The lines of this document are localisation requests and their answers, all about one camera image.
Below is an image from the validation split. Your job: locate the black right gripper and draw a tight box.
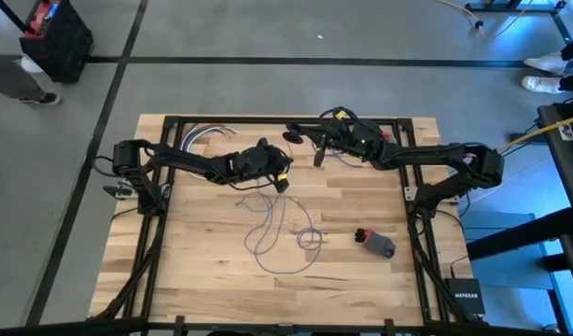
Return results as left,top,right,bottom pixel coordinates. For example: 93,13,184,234
286,106,370,168

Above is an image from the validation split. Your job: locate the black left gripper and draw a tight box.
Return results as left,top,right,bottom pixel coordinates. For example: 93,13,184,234
257,137,295,194

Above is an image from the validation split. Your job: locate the long blue cord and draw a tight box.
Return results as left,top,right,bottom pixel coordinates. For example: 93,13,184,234
234,139,324,275

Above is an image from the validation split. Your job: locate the black metal stand base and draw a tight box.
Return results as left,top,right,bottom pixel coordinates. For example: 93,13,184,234
464,0,573,41

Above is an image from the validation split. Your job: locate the person's white shoe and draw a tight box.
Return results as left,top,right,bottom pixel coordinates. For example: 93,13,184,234
521,75,564,95
523,50,567,76

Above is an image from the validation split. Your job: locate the person's black shoe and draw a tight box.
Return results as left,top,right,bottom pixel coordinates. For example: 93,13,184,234
19,91,63,106

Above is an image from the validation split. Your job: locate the black desk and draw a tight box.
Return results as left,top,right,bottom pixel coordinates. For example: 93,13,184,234
466,100,573,309

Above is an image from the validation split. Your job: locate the black red tool case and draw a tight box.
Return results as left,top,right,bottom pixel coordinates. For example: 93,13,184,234
18,0,95,85

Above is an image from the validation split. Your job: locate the white rounded foot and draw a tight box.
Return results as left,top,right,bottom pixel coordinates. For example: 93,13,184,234
21,54,45,75

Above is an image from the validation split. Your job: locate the black rod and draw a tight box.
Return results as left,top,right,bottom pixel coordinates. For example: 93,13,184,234
0,0,26,36

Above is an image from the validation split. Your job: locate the yellow cable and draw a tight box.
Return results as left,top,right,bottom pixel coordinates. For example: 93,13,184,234
498,113,573,153
436,0,536,40

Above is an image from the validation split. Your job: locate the black Netgear network switch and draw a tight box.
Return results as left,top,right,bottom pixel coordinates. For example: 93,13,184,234
443,277,487,317

